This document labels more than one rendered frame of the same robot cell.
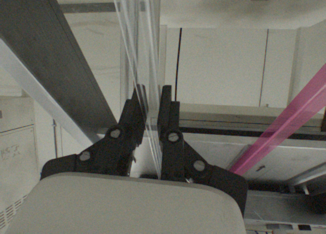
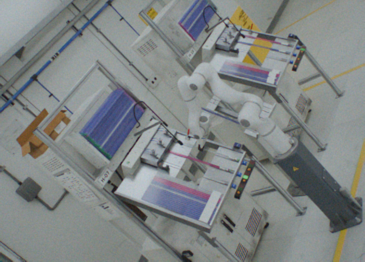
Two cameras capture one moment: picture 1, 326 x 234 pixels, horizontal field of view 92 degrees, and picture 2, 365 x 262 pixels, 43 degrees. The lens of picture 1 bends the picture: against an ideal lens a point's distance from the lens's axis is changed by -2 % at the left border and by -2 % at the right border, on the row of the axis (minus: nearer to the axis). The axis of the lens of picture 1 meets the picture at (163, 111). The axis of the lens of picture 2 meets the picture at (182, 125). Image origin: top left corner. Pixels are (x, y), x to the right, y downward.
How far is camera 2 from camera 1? 336 cm
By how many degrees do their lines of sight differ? 42
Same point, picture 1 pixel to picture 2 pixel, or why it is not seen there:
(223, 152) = (185, 153)
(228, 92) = (58, 236)
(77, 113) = not seen: hidden behind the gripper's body
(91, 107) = not seen: hidden behind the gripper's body
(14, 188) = (157, 57)
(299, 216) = (159, 158)
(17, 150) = (170, 75)
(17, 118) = not seen: hidden behind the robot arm
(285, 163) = (177, 160)
